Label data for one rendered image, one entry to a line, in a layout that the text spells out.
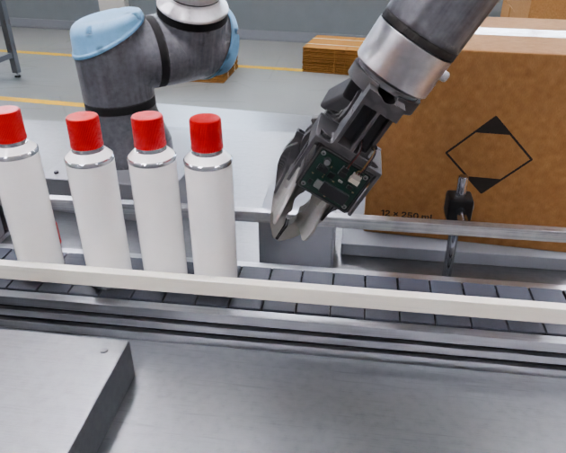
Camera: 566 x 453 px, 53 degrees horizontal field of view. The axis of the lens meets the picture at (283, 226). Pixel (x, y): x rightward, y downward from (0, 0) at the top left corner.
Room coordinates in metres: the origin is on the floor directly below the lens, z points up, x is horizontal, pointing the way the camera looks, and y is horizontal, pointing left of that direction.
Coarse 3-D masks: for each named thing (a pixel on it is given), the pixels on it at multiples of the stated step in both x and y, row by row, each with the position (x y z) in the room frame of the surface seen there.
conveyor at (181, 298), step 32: (0, 256) 0.62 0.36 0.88; (64, 256) 0.62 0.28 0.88; (0, 288) 0.55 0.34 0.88; (32, 288) 0.55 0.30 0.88; (64, 288) 0.55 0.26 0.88; (384, 288) 0.55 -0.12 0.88; (416, 288) 0.55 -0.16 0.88; (448, 288) 0.55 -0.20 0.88; (480, 288) 0.55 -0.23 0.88; (512, 288) 0.55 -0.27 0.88; (384, 320) 0.49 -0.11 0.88; (416, 320) 0.49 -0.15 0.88; (448, 320) 0.49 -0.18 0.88; (480, 320) 0.49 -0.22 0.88; (512, 320) 0.49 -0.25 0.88
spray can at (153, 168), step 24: (144, 120) 0.56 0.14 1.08; (144, 144) 0.55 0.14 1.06; (144, 168) 0.55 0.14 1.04; (168, 168) 0.56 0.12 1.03; (144, 192) 0.55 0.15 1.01; (168, 192) 0.55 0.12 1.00; (144, 216) 0.55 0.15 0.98; (168, 216) 0.55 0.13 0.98; (144, 240) 0.55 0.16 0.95; (168, 240) 0.55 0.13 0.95; (144, 264) 0.56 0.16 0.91; (168, 264) 0.55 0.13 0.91
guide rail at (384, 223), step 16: (64, 208) 0.62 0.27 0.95; (128, 208) 0.61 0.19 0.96; (240, 208) 0.60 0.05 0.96; (256, 208) 0.60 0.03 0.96; (320, 224) 0.58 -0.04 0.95; (336, 224) 0.57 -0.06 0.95; (352, 224) 0.57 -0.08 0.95; (368, 224) 0.57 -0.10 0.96; (384, 224) 0.57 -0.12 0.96; (400, 224) 0.56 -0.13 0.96; (416, 224) 0.56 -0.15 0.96; (432, 224) 0.56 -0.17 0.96; (448, 224) 0.56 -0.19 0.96; (464, 224) 0.56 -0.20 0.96; (480, 224) 0.56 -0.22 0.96; (496, 224) 0.56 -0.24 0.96; (512, 224) 0.56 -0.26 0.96; (544, 240) 0.54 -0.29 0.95; (560, 240) 0.54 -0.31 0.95
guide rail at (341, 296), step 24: (0, 264) 0.55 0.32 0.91; (24, 264) 0.55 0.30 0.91; (48, 264) 0.55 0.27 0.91; (120, 288) 0.53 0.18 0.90; (144, 288) 0.52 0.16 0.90; (168, 288) 0.52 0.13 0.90; (192, 288) 0.52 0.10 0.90; (216, 288) 0.51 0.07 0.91; (240, 288) 0.51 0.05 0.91; (264, 288) 0.51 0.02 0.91; (288, 288) 0.50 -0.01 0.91; (312, 288) 0.50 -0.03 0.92; (336, 288) 0.50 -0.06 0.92; (360, 288) 0.50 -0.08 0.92; (432, 312) 0.48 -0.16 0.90; (456, 312) 0.48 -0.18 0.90; (480, 312) 0.48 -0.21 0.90; (504, 312) 0.47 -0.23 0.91; (528, 312) 0.47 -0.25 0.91; (552, 312) 0.47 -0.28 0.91
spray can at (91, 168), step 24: (72, 120) 0.56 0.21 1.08; (96, 120) 0.57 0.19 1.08; (72, 144) 0.56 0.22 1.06; (96, 144) 0.56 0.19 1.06; (72, 168) 0.55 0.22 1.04; (96, 168) 0.55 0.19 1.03; (72, 192) 0.55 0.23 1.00; (96, 192) 0.55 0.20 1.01; (96, 216) 0.54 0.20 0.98; (120, 216) 0.56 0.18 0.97; (96, 240) 0.54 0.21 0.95; (120, 240) 0.56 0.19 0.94; (96, 264) 0.54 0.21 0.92; (120, 264) 0.55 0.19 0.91; (96, 288) 0.55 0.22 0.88
